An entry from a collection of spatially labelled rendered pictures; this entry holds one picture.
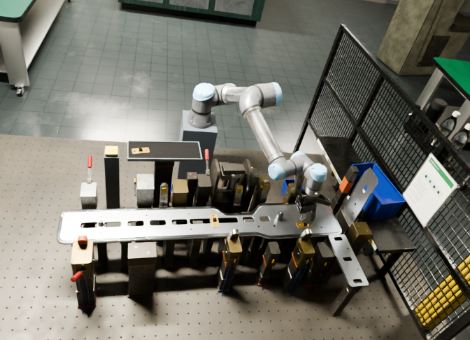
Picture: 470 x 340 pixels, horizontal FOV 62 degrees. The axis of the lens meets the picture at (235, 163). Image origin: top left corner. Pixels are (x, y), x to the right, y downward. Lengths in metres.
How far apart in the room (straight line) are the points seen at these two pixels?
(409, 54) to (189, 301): 5.22
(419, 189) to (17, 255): 2.03
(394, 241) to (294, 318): 0.64
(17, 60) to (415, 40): 5.05
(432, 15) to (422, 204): 4.40
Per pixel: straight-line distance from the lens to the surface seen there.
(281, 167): 1.72
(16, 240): 2.29
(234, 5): 6.51
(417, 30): 6.33
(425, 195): 2.15
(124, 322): 1.97
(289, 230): 2.00
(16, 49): 4.28
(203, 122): 2.27
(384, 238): 2.17
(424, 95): 5.44
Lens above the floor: 2.48
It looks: 41 degrees down
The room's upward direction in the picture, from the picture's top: 14 degrees clockwise
